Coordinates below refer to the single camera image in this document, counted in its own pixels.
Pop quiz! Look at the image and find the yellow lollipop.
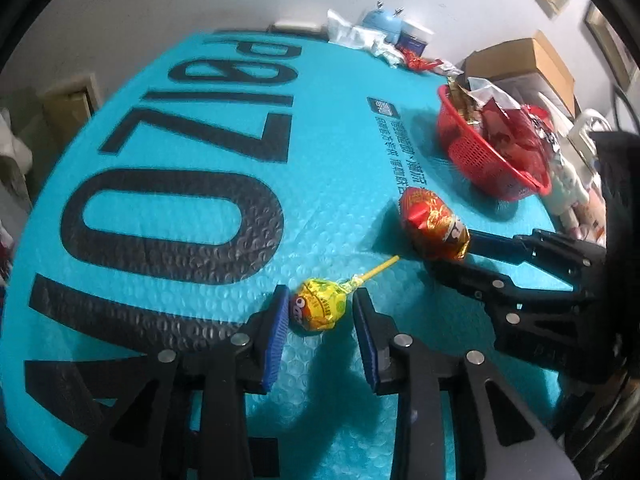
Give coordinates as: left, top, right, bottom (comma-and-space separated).
291, 255, 401, 335

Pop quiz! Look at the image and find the gold foil snack packet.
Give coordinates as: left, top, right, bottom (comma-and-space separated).
446, 74, 483, 123

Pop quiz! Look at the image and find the blue antlered humidifier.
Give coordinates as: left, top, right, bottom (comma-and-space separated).
361, 2, 405, 43

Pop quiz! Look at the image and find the white blue jar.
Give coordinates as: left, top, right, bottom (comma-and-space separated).
397, 20, 435, 58

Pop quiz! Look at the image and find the white plastic bag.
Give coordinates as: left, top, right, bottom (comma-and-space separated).
327, 8, 373, 48

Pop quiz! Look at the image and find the red white snack bag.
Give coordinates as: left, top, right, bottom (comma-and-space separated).
482, 102, 551, 181

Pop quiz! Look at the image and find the cardboard box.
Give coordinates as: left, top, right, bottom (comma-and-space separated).
460, 30, 576, 118

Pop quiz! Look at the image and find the white plush toy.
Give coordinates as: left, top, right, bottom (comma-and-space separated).
542, 152, 593, 226

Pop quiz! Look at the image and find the wooden wall hatch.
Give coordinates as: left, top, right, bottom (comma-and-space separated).
42, 72, 101, 133

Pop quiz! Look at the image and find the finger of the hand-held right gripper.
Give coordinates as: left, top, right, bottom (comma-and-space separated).
467, 229, 607, 291
430, 257, 617, 377

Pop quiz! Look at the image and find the red crumpled wrapper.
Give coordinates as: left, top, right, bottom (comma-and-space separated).
402, 52, 443, 73

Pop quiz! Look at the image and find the red plastic basket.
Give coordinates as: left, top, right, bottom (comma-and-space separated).
436, 84, 553, 203

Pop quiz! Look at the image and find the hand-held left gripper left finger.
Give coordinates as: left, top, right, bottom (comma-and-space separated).
65, 284, 291, 480

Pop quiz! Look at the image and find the black white foil packet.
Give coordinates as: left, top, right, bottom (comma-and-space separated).
532, 112, 563, 153

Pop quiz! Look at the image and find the white plastic jug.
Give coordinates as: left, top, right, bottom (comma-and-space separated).
567, 107, 608, 161

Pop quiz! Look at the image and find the red gold candy packet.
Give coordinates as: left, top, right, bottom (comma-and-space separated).
398, 186, 472, 262

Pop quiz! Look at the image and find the white quilted jacket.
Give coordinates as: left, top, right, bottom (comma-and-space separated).
0, 107, 33, 196

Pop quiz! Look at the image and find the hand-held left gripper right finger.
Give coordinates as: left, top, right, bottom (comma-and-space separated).
352, 288, 581, 480

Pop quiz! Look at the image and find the white power strip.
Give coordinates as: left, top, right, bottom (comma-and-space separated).
272, 20, 331, 36

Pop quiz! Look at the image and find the crumpled white paper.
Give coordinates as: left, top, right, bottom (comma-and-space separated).
372, 40, 406, 68

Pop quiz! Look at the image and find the dark picture frame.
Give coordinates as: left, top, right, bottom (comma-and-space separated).
582, 2, 636, 91

